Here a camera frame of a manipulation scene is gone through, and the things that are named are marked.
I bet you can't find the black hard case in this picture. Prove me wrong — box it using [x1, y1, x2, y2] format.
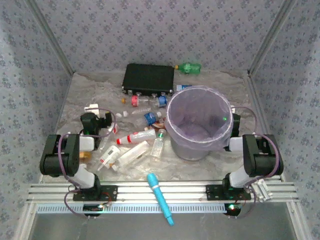
[121, 63, 175, 97]

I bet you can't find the grey bin with purple liner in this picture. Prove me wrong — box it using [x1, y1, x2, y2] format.
[164, 84, 235, 152]

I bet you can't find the blue label clear bottle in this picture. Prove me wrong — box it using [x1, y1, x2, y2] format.
[136, 111, 163, 127]

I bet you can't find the aluminium corner post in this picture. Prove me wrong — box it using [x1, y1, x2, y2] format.
[246, 0, 298, 77]
[24, 0, 76, 76]

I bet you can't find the green plastic bottle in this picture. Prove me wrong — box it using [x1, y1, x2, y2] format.
[174, 62, 202, 75]

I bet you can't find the aluminium rail frame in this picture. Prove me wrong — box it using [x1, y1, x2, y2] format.
[27, 181, 300, 203]

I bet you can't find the white printed bracket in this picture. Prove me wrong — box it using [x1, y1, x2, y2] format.
[251, 178, 274, 203]

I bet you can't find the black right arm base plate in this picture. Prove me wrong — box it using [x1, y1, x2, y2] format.
[205, 184, 252, 201]

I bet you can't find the slotted cable duct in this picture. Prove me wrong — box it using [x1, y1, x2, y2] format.
[36, 202, 228, 215]

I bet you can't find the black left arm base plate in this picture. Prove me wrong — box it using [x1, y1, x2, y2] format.
[72, 185, 118, 202]

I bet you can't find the clear bottle white cap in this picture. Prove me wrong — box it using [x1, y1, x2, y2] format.
[122, 107, 152, 118]

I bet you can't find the small black controller board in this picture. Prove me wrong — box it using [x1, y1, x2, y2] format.
[223, 202, 242, 218]
[82, 203, 105, 217]

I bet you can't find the teal handheld tool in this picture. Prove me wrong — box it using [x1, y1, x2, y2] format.
[146, 172, 175, 227]

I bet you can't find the red label crushed bottle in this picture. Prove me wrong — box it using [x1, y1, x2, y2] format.
[131, 94, 155, 108]

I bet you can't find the small green label bottle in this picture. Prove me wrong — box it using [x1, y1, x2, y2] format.
[149, 128, 167, 158]

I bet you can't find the red white label bottle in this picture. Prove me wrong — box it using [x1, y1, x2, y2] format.
[98, 122, 120, 151]

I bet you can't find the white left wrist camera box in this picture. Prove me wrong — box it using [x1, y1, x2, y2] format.
[84, 103, 101, 114]

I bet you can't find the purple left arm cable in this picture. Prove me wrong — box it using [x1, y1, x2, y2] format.
[58, 107, 118, 219]

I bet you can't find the large clear bottle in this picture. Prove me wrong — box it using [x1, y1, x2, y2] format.
[111, 140, 151, 172]

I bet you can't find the red cap clear bottle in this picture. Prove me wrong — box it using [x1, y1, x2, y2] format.
[116, 129, 157, 146]

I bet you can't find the grey metal bucket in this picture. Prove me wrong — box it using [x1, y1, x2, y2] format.
[170, 136, 213, 161]

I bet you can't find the squat blue label bottle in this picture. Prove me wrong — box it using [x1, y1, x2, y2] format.
[151, 95, 168, 109]

